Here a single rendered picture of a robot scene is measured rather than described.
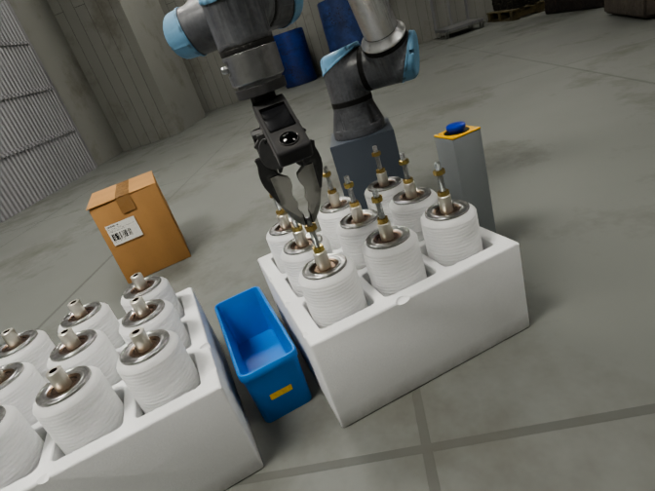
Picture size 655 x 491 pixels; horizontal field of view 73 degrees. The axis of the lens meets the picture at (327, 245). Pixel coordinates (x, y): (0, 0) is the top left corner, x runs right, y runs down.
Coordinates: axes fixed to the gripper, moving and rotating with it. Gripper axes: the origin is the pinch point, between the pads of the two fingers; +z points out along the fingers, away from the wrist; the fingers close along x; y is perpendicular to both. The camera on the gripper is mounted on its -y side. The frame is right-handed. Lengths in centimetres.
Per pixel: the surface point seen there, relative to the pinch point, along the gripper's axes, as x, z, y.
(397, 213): -17.5, 10.8, 13.4
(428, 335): -12.1, 25.1, -5.5
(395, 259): -10.8, 11.1, -2.4
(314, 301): 3.6, 12.8, -2.4
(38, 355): 53, 12, 14
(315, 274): 1.9, 9.0, -1.2
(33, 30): 173, -114, 516
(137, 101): 113, -16, 554
